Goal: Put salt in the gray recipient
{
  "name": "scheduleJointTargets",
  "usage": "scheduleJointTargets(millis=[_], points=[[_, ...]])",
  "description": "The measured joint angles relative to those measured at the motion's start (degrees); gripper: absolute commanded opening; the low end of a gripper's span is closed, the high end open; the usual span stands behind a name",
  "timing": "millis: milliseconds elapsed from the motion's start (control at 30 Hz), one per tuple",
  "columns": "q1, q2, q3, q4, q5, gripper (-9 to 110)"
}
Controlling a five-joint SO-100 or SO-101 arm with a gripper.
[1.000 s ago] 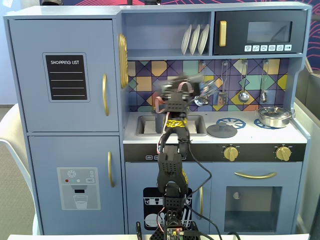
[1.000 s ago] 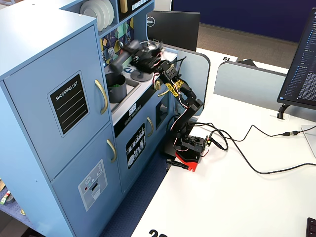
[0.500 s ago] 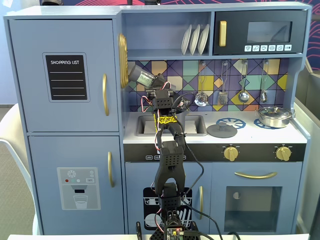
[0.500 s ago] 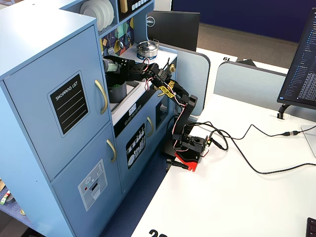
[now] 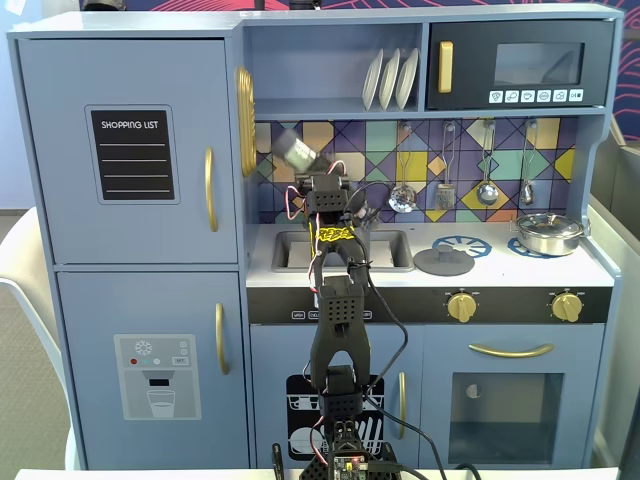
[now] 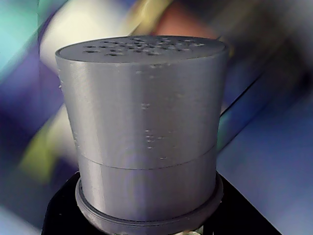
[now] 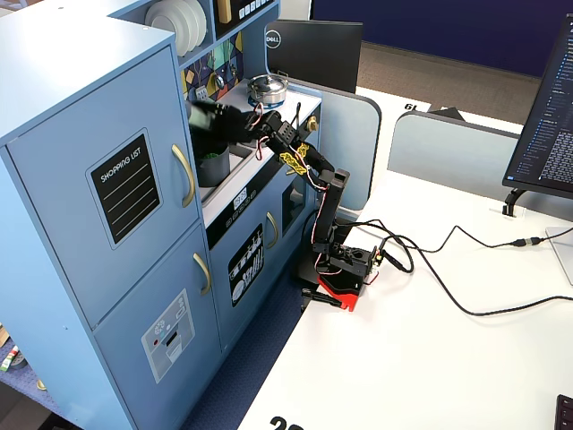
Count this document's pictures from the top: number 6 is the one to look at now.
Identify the grey salt shaker green label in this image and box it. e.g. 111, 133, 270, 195
55, 34, 232, 235

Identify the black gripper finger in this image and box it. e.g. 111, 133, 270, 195
202, 172, 280, 235
43, 171, 106, 235

